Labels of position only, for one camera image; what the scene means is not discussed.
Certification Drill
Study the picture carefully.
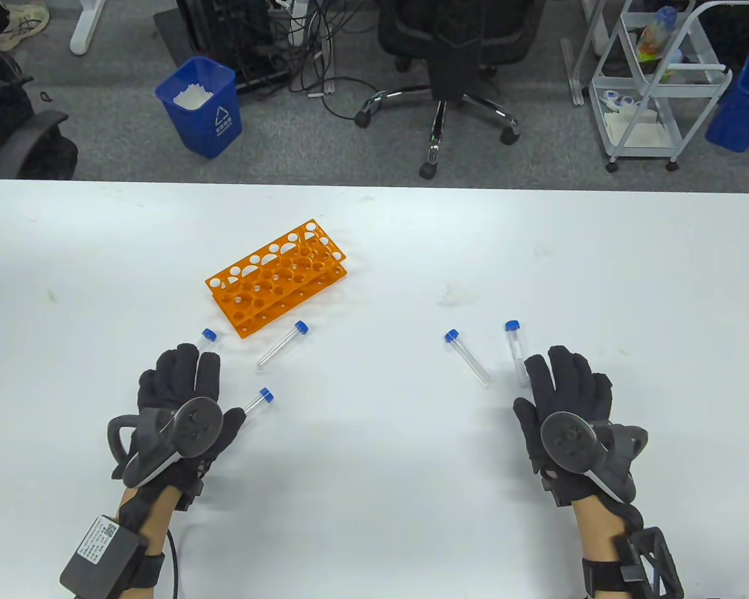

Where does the person's left hand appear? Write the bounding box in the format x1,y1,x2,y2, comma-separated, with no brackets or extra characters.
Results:
111,343,247,514

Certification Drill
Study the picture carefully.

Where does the person's right hand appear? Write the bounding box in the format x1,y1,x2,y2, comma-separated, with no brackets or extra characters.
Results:
513,345,639,509

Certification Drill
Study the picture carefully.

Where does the person's left forearm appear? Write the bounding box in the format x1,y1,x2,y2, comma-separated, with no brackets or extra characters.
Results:
114,484,185,590

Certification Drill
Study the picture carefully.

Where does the person's right forearm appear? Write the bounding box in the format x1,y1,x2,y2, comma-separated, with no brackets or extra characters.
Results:
571,496,639,599

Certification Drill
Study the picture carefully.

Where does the grey left glove controller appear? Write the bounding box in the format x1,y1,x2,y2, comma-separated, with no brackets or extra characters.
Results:
107,397,227,490

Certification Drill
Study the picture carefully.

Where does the grey glove controller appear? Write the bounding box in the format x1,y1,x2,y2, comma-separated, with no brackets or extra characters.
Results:
107,397,227,490
539,412,650,504

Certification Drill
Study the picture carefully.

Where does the grey right glove controller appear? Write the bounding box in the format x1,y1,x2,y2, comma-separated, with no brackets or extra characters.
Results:
539,412,650,504

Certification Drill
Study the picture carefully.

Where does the orange test tube rack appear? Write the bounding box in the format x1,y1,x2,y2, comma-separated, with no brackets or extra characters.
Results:
205,219,348,340

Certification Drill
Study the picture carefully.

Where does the grey left wrist sensor box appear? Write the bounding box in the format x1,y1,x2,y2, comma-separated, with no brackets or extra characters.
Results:
59,515,166,599

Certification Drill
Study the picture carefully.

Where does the blue recycling bin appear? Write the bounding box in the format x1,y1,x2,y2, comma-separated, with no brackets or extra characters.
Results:
155,57,243,159

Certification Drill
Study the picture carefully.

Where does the white paper waste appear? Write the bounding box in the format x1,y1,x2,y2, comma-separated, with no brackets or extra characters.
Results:
173,82,215,111

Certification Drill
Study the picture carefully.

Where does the white wheeled cart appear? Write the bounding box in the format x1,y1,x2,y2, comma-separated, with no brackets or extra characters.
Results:
589,0,733,173

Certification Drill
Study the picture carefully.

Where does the black armrest chair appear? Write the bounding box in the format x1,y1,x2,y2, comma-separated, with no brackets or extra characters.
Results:
0,12,79,180

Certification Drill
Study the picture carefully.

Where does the plain blue bin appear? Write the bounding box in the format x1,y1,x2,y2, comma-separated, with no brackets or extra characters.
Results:
705,52,749,153

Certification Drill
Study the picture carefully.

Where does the black office chair chrome base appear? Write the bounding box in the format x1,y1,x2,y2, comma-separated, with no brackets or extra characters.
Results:
354,0,547,180

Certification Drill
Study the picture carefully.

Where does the black computer tower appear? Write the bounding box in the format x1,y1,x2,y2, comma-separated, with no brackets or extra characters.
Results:
154,0,291,94

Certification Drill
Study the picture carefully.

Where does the colourful plastic bottle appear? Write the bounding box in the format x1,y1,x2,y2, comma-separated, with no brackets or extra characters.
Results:
635,6,679,65

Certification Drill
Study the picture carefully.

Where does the white desk leg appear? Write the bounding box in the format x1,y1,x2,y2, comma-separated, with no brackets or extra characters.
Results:
69,0,114,56

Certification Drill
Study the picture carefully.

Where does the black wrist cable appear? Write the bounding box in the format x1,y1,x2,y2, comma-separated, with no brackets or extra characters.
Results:
164,527,183,599

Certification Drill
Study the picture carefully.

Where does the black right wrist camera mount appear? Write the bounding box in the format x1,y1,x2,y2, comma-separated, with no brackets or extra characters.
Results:
582,527,685,599

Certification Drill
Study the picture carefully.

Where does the white desk frame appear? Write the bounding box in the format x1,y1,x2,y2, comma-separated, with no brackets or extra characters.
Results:
560,0,625,106

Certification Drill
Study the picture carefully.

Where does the bundle of black cables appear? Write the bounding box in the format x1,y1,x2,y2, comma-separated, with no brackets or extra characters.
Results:
234,0,381,119

